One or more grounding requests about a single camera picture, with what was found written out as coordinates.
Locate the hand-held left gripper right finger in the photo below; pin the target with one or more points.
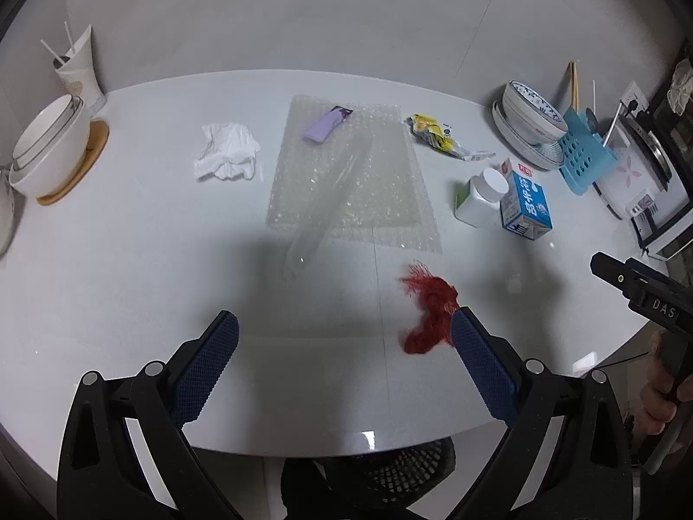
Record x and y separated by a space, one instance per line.
479 360

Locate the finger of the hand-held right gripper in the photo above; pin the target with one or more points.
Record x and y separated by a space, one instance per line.
639 287

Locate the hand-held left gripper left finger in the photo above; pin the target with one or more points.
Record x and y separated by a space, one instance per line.
212 360

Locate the blue milk carton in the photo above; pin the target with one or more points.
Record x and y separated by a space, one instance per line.
528 206

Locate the black mesh trash bin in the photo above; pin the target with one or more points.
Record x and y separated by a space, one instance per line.
373 476

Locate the purple snack wrapper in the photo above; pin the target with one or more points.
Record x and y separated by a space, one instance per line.
325 123

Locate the person's right hand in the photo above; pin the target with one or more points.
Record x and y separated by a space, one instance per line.
652 395

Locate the red fluffy scrap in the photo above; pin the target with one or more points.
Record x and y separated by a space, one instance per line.
433 314

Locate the white rice cooker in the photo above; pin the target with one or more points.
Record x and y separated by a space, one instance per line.
633 173

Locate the blue utensil holder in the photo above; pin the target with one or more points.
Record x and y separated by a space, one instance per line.
582 157

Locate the white pill bottle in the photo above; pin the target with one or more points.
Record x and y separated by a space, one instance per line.
479 197

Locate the clear bubble wrap sheet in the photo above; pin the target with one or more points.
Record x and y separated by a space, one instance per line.
379 189

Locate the clear plastic tube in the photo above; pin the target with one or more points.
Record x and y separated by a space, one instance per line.
330 195

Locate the blue patterned bowl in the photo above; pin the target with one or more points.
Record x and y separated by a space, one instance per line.
533 111

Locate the crumpled white tissue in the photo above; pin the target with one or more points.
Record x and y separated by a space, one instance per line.
227 151

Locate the wooden chopsticks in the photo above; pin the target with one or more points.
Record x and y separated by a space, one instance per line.
574 86

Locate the yellow snack wrapper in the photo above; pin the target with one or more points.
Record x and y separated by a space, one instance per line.
433 132

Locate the round wooden coaster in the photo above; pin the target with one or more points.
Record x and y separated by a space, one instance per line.
92 149

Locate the white dish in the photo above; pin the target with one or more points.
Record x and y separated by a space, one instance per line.
5 211

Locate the white bowl with dark rim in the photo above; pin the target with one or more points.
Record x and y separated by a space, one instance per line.
51 143

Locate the tall white cup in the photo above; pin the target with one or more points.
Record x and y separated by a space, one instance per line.
81 78

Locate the white straw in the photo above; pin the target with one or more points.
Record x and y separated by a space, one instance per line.
52 52
69 35

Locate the white wall socket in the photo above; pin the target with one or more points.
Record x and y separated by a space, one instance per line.
632 98

